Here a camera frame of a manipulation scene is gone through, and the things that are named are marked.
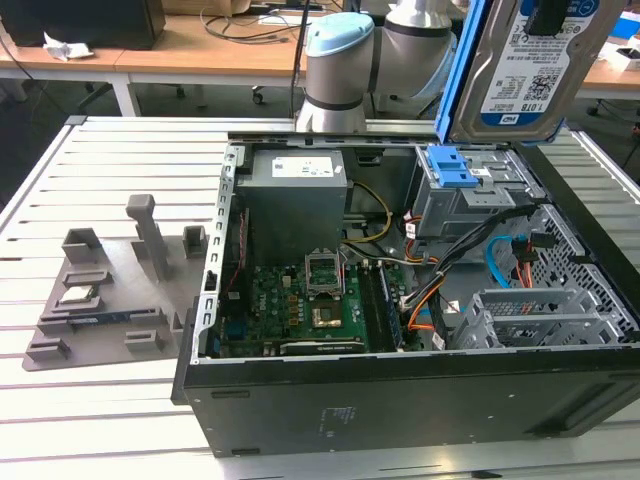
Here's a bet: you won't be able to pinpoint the orange red wire bundle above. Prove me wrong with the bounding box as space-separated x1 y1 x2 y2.
512 238 541 290

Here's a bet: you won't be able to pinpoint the grey parts rack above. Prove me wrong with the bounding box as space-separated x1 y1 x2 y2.
22 193 209 374

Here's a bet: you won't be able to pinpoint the black graphics card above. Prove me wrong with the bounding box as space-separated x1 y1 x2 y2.
262 339 366 357

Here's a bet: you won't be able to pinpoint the yellow wires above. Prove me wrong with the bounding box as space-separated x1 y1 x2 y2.
342 182 394 246

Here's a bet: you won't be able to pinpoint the hard disk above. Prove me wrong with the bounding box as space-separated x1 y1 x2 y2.
433 0 624 147

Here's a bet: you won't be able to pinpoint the installed RAM stick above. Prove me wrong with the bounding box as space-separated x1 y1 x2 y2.
377 263 405 351

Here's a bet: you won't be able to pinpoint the grey power supply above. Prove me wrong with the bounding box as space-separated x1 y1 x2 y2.
234 149 354 264

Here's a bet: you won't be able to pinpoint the white open box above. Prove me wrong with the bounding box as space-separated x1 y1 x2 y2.
602 43 640 71

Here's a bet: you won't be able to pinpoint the black chair base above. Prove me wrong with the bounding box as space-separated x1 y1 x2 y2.
74 82 115 115

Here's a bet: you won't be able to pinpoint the black cable bundle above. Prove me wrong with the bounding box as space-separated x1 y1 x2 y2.
399 204 534 311

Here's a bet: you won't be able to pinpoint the blue drive latch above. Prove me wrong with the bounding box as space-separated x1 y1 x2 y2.
427 143 484 190

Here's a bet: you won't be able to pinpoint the grey drive cage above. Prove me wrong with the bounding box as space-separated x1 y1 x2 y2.
407 144 546 241

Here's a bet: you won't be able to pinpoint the blue RAM stick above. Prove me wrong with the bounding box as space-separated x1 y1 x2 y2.
64 312 151 327

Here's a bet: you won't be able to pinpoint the grey disk bay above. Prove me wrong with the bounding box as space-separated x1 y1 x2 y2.
452 287 626 351

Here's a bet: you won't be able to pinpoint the metal socket cover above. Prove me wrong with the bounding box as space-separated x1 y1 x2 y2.
303 251 349 300

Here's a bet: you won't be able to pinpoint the blue wire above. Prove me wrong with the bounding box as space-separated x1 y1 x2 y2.
485 233 524 289

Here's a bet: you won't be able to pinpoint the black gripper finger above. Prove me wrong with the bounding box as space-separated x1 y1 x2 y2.
527 0 572 37

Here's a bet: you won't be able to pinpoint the green motherboard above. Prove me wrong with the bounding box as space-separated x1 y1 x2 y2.
219 262 406 357

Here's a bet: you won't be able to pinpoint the blue cardboard box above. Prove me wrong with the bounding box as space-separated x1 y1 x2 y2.
617 9 640 39

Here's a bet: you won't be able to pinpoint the CPU socket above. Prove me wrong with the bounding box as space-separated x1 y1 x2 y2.
309 299 345 332

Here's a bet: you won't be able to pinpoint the black RAM slot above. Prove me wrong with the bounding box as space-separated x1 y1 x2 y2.
358 263 384 351

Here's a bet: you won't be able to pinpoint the silver CPU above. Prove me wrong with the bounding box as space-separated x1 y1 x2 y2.
58 287 99 307

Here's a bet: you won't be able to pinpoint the black PC case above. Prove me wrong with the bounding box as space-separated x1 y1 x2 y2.
171 130 640 459

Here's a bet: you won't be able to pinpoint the large black box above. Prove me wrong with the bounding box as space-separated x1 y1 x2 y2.
0 0 166 51

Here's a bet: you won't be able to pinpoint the crumpled white paper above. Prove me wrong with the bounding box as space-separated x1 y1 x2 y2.
42 32 96 62

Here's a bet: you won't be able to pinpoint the wooden desk white legs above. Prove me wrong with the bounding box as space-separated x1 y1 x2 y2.
114 12 311 104
574 42 640 119
0 42 136 119

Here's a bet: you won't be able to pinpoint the thin black cable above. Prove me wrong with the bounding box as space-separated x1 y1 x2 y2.
292 0 309 119

